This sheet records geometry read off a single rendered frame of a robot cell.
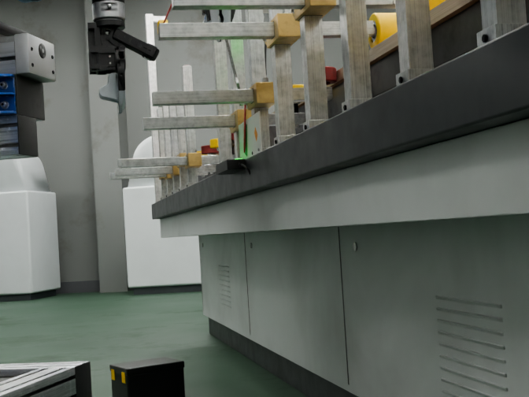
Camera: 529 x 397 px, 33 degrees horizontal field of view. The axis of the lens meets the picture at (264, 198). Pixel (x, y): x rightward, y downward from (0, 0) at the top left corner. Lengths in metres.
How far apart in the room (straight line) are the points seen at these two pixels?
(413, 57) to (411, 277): 0.72
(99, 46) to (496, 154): 1.27
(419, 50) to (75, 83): 8.69
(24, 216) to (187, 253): 1.65
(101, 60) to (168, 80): 7.35
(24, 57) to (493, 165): 1.29
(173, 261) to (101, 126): 1.77
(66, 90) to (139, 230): 2.06
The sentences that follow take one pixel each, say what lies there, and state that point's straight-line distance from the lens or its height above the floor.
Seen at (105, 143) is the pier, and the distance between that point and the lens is 9.34.
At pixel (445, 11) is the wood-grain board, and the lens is 1.62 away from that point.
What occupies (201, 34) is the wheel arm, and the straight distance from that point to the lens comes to 1.89.
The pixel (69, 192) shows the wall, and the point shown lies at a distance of 9.74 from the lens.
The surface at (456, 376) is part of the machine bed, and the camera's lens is 1.69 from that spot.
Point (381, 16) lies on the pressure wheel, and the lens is 1.98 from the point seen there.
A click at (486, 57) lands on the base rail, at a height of 0.68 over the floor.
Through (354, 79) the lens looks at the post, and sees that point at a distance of 1.46.
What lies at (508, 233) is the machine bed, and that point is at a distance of 1.45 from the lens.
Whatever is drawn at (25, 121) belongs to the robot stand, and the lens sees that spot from 2.10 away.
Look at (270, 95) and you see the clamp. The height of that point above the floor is 0.84.
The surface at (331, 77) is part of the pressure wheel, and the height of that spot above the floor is 0.88.
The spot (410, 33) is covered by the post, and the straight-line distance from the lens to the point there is 1.23.
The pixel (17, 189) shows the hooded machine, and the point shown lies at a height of 1.08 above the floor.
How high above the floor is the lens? 0.52
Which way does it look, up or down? 2 degrees up
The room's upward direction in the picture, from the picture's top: 4 degrees counter-clockwise
